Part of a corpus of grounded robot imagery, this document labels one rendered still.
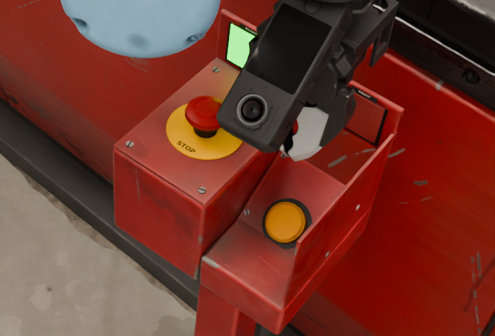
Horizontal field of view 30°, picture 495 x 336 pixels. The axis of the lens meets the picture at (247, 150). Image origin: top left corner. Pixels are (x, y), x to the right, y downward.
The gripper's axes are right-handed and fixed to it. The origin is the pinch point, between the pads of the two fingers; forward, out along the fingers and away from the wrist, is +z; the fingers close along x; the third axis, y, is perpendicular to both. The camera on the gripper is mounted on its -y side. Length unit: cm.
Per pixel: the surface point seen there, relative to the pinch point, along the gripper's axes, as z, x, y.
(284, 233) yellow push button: 11.7, -0.8, -0.1
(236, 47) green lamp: 3.7, 12.5, 9.8
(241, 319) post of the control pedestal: 30.4, 2.2, -1.3
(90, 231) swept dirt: 86, 50, 20
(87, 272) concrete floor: 85, 44, 13
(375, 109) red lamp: 1.8, -2.7, 10.0
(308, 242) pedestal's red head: 4.6, -4.9, -3.6
